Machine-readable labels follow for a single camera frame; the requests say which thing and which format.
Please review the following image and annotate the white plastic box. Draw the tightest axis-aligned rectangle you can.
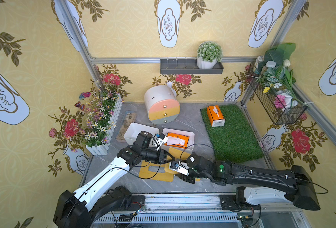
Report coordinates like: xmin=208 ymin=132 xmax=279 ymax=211
xmin=162 ymin=128 xmax=194 ymax=153
xmin=123 ymin=122 xmax=160 ymax=146

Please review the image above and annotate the wooden slotted lid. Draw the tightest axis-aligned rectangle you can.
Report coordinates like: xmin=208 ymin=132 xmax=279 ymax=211
xmin=138 ymin=161 xmax=174 ymax=182
xmin=166 ymin=148 xmax=194 ymax=179

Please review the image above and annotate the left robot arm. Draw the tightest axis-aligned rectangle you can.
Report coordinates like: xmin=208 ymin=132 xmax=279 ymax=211
xmin=53 ymin=131 xmax=168 ymax=228

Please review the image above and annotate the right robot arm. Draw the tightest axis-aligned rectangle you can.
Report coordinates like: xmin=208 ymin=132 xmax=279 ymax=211
xmin=178 ymin=153 xmax=321 ymax=211

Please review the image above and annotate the wooden tray with stones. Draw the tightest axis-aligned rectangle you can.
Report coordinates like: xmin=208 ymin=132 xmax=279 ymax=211
xmin=115 ymin=111 xmax=137 ymax=143

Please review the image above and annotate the round pastel drawer cabinet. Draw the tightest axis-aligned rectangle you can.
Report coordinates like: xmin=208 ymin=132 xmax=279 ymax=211
xmin=144 ymin=85 xmax=180 ymax=124

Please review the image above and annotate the green artificial grass mat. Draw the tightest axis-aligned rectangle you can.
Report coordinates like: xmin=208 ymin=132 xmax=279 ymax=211
xmin=200 ymin=104 xmax=264 ymax=163

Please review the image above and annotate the white fence flower planter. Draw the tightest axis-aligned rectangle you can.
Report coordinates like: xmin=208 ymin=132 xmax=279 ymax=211
xmin=73 ymin=89 xmax=123 ymax=155

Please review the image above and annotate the potted green succulent plant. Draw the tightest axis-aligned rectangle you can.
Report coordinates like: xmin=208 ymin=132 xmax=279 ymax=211
xmin=197 ymin=41 xmax=223 ymax=69

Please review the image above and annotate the artificial flower bouquet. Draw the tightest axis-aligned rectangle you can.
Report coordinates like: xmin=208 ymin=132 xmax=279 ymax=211
xmin=254 ymin=43 xmax=309 ymax=106

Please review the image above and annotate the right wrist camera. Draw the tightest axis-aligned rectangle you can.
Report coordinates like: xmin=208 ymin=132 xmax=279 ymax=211
xmin=169 ymin=161 xmax=189 ymax=176

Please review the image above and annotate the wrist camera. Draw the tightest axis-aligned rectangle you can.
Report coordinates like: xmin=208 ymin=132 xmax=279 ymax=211
xmin=169 ymin=161 xmax=189 ymax=176
xmin=152 ymin=134 xmax=168 ymax=151

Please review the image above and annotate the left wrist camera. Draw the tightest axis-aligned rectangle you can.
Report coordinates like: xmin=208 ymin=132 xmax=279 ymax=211
xmin=152 ymin=134 xmax=168 ymax=151

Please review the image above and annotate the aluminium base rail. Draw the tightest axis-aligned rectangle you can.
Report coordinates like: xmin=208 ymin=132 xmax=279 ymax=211
xmin=56 ymin=193 xmax=311 ymax=228

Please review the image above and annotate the grey wall shelf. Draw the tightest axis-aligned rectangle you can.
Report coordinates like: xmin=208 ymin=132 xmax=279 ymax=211
xmin=159 ymin=58 xmax=224 ymax=75

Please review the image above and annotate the black wire wall basket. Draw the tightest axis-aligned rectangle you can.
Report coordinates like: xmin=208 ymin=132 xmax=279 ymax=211
xmin=247 ymin=63 xmax=307 ymax=125

